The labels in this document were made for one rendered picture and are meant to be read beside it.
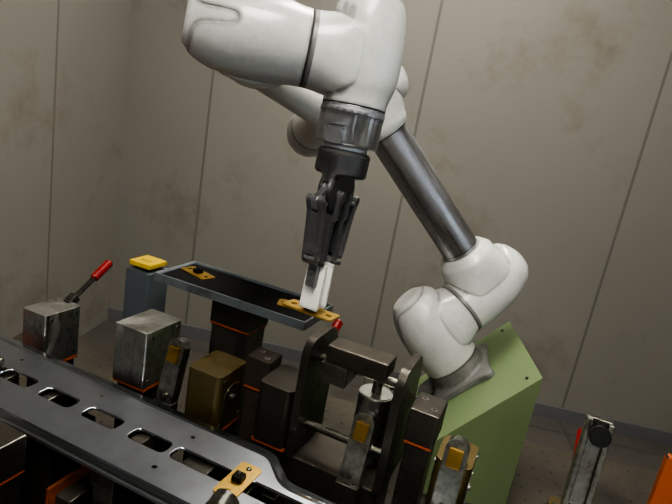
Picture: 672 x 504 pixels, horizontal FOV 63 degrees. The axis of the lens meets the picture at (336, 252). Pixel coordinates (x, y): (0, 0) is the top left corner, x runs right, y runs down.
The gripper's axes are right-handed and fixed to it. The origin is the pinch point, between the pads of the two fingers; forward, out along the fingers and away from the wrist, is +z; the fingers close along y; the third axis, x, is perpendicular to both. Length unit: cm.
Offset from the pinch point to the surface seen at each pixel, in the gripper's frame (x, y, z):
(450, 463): 24.0, -9.8, 23.2
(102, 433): -27.4, 10.5, 32.3
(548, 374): 33, -271, 86
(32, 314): -64, -2, 26
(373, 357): 7.6, -10.9, 11.8
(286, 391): -5.9, -9.1, 22.9
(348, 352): 3.6, -9.6, 12.1
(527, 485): 37, -76, 56
